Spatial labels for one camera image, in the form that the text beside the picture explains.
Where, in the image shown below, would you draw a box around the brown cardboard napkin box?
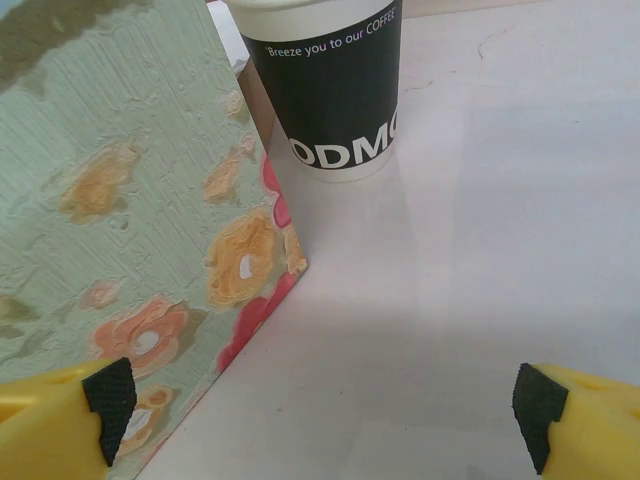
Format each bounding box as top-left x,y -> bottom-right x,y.
232,58 -> 276,146

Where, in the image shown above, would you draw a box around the stacked paper coffee cups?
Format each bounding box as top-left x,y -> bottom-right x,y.
227,0 -> 404,184

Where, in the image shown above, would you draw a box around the white paper napkin stack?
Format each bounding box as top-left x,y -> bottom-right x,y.
205,0 -> 251,66

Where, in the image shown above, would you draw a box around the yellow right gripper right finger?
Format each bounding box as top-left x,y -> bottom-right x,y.
510,362 -> 640,480

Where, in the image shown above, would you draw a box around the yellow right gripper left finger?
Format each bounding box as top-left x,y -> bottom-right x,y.
0,357 -> 139,480

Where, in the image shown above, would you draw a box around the floral green paper gift bag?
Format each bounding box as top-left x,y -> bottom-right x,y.
0,0 -> 308,480

